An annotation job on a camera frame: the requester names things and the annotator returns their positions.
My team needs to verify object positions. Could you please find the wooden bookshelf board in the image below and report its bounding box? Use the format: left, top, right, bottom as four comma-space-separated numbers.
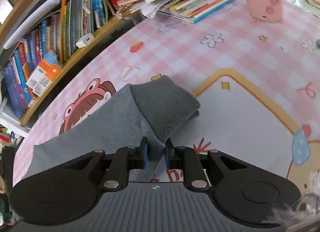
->
0, 0, 141, 127

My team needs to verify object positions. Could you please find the white USB charger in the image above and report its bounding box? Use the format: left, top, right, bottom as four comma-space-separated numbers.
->
76, 33, 94, 49

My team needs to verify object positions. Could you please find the upper orange white box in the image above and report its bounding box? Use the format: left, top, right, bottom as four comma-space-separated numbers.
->
27, 50, 62, 89

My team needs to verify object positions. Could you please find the pink checkered table mat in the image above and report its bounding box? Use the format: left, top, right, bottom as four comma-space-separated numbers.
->
13, 0, 319, 194

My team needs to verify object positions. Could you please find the orange white box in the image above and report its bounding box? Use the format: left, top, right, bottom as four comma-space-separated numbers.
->
27, 50, 62, 89
28, 65, 61, 96

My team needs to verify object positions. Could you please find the lower orange white box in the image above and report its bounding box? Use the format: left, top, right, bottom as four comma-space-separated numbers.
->
28, 65, 61, 96

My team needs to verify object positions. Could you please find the row of leaning books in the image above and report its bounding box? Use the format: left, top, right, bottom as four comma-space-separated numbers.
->
1, 0, 119, 126

